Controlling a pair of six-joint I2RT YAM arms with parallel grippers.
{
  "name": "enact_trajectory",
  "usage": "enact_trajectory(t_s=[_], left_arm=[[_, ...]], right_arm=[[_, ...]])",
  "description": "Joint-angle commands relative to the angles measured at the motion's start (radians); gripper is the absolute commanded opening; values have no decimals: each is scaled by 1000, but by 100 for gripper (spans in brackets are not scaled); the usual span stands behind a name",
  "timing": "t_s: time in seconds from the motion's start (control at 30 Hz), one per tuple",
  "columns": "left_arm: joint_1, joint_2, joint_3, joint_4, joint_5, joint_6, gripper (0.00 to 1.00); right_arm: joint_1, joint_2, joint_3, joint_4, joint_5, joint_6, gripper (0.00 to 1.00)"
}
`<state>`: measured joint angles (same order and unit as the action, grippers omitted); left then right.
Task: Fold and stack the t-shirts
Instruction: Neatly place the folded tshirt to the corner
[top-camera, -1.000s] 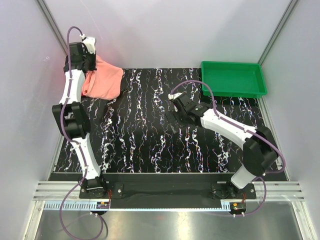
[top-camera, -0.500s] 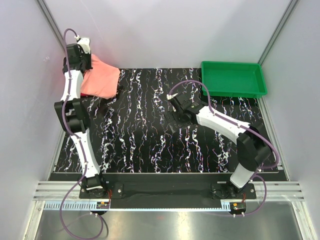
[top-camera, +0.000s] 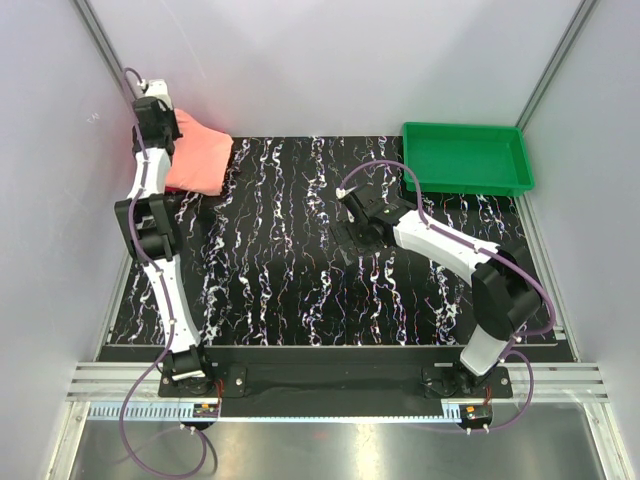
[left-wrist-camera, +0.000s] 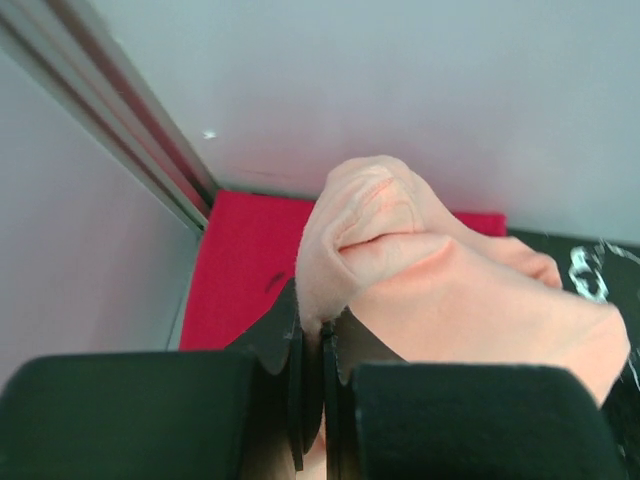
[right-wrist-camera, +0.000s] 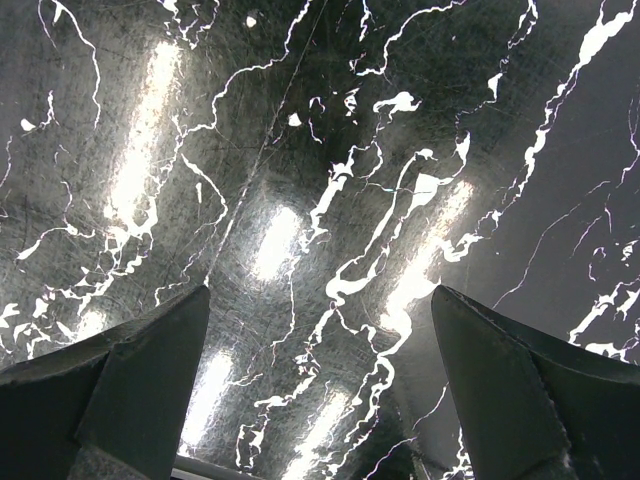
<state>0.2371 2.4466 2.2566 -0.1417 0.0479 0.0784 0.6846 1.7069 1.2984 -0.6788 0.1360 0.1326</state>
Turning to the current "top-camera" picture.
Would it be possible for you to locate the green plastic tray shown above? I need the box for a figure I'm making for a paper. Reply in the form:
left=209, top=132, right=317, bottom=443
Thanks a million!
left=402, top=122, right=535, bottom=197

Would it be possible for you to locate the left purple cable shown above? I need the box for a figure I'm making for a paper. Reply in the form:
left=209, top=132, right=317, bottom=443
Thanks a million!
left=117, top=67, right=219, bottom=476

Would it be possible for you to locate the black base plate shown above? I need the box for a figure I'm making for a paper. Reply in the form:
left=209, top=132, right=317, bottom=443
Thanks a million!
left=159, top=344, right=514, bottom=419

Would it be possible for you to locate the peach t shirt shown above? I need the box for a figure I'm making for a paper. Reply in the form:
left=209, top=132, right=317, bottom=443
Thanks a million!
left=165, top=109, right=233, bottom=191

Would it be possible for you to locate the aluminium front rail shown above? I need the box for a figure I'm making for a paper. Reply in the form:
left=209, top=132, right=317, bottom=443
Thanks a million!
left=66, top=362, right=608, bottom=403

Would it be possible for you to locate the right controller board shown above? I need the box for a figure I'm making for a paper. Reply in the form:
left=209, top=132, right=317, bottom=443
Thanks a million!
left=459, top=404, right=493, bottom=432

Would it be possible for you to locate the aluminium corner post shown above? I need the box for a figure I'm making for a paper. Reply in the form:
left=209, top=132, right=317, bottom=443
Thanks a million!
left=515, top=0, right=599, bottom=132
left=72, top=0, right=157, bottom=146

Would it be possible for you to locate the purple cable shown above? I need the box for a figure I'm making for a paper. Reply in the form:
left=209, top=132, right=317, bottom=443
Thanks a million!
left=335, top=161, right=557, bottom=431
left=117, top=67, right=219, bottom=476

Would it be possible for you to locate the left aluminium corner post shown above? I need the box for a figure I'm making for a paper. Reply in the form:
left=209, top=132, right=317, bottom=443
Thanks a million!
left=72, top=0, right=157, bottom=146

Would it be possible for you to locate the controller board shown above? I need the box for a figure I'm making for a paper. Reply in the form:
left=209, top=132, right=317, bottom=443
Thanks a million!
left=192, top=402, right=221, bottom=421
left=459, top=404, right=493, bottom=432

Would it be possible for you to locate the folded magenta t shirt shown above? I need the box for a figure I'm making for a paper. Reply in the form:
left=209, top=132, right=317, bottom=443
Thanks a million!
left=165, top=186, right=228, bottom=197

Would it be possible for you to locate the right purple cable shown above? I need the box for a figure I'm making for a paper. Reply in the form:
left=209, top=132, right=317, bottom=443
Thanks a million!
left=335, top=161, right=557, bottom=431

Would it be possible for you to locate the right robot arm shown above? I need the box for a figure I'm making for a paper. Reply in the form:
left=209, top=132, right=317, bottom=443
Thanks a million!
left=332, top=186, right=543, bottom=398

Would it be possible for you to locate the white slotted cable duct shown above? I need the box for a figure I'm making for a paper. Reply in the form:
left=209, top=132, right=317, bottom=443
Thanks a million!
left=88, top=401, right=461, bottom=424

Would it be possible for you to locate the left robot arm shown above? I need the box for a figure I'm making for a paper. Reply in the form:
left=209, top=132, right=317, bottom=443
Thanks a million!
left=114, top=76, right=216, bottom=397

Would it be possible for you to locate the left controller board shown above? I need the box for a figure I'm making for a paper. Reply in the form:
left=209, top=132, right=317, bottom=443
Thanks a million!
left=192, top=402, right=221, bottom=421

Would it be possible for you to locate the right aluminium corner post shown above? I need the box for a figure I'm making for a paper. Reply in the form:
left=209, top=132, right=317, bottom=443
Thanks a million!
left=515, top=0, right=599, bottom=132

